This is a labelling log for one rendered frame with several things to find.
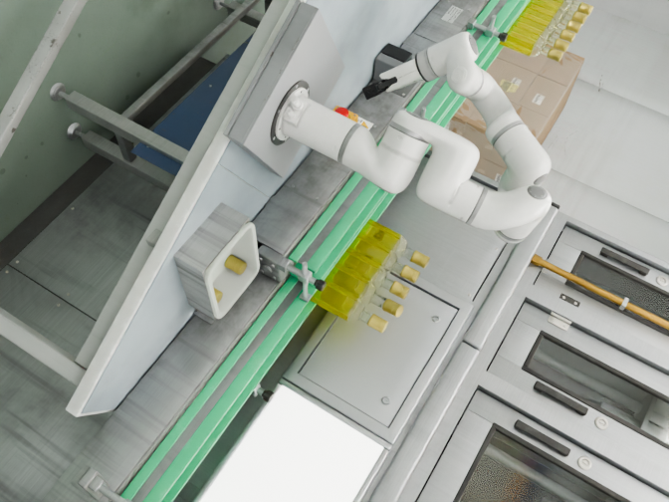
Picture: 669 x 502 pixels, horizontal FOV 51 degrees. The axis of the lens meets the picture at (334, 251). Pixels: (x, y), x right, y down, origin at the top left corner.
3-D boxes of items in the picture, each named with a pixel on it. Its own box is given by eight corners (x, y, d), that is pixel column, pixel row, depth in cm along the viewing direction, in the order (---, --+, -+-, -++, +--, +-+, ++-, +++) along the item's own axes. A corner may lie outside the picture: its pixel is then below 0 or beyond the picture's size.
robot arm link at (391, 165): (331, 166, 150) (396, 200, 146) (357, 110, 146) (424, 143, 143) (344, 165, 159) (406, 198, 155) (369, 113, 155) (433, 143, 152)
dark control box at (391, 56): (371, 78, 206) (396, 90, 203) (373, 57, 199) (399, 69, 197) (385, 62, 209) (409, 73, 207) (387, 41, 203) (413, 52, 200)
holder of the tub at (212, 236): (192, 314, 173) (217, 330, 171) (173, 255, 150) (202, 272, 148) (233, 265, 181) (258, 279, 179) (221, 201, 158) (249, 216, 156)
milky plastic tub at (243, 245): (189, 306, 168) (218, 323, 166) (173, 256, 149) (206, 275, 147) (232, 254, 176) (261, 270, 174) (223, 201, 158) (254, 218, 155)
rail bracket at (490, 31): (464, 29, 221) (502, 45, 218) (468, 10, 215) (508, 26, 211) (469, 22, 223) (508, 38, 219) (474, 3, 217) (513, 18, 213)
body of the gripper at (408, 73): (428, 48, 173) (390, 66, 179) (414, 53, 165) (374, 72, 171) (440, 77, 175) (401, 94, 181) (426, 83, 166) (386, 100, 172)
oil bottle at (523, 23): (487, 28, 246) (561, 59, 239) (491, 15, 242) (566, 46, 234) (494, 19, 249) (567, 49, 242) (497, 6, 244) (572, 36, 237)
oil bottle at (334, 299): (288, 289, 188) (356, 328, 182) (288, 278, 183) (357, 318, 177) (300, 274, 190) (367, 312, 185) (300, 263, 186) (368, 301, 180)
